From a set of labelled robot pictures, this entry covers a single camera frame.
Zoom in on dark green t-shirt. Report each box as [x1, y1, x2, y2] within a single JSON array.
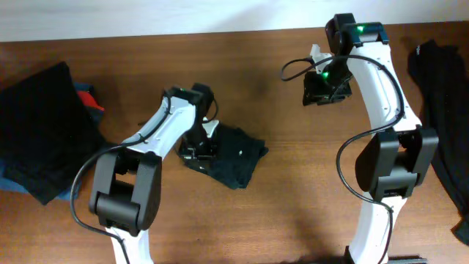
[[179, 124, 269, 189]]

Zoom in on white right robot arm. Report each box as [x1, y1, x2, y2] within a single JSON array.
[[303, 13, 439, 263]]

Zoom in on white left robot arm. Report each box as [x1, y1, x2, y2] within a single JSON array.
[[89, 84, 219, 263]]

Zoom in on black garment at right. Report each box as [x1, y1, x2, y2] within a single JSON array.
[[407, 40, 468, 245]]

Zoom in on red garment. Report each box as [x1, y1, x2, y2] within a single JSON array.
[[77, 91, 105, 111]]

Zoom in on folded black garment stack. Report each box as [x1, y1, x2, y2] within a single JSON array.
[[1, 62, 106, 205]]

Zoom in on blue garment under stack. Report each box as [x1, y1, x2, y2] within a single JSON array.
[[1, 83, 105, 194]]

